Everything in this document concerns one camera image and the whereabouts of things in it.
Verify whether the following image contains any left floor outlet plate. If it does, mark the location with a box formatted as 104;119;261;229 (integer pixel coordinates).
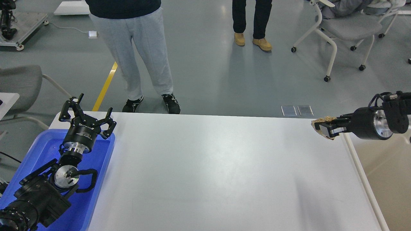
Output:
281;105;297;117

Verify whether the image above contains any person in grey sweatpants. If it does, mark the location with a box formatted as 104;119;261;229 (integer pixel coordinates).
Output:
86;0;181;114

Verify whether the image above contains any white floor power box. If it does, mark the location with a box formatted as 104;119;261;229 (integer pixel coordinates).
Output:
88;31;98;39

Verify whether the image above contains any metal wheeled cart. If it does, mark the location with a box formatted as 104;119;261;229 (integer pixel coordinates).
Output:
0;0;48;51

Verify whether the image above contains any right floor outlet plate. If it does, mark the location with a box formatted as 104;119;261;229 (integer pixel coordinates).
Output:
297;105;314;116

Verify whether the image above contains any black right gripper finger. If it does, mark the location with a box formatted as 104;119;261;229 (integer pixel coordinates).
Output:
326;113;353;124
319;124;349;138

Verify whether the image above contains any brown paper ball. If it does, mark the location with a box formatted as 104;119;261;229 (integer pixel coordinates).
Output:
311;116;337;140

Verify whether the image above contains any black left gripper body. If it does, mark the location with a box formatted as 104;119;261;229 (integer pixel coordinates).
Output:
63;117;101;153

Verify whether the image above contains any person in tan boots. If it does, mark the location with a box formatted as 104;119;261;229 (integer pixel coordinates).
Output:
232;0;273;52

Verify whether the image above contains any floor outlet plate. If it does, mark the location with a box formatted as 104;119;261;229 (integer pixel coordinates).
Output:
281;105;297;117
297;105;314;116

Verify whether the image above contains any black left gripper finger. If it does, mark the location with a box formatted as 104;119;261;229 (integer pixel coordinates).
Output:
59;94;85;122
96;107;117;140

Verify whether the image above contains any blue plastic bin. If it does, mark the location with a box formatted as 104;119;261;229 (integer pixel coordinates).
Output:
0;129;116;231

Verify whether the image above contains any grey chair at left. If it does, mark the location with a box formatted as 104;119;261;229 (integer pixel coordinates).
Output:
0;65;73;130

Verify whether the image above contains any grey white wheeled chair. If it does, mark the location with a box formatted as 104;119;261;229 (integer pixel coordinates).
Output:
291;0;411;82

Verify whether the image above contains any white flat floor board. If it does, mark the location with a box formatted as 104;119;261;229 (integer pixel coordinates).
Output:
53;0;91;15

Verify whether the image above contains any white plastic bin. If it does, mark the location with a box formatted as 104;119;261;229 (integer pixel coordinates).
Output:
345;131;411;231

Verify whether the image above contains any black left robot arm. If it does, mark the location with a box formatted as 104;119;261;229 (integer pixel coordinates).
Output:
1;94;117;231

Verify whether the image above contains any white side table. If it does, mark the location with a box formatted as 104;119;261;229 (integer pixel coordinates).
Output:
0;92;20;119

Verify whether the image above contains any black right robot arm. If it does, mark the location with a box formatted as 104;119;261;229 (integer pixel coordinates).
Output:
311;91;411;140

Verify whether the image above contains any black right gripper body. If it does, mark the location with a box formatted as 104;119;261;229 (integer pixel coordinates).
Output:
347;107;393;140

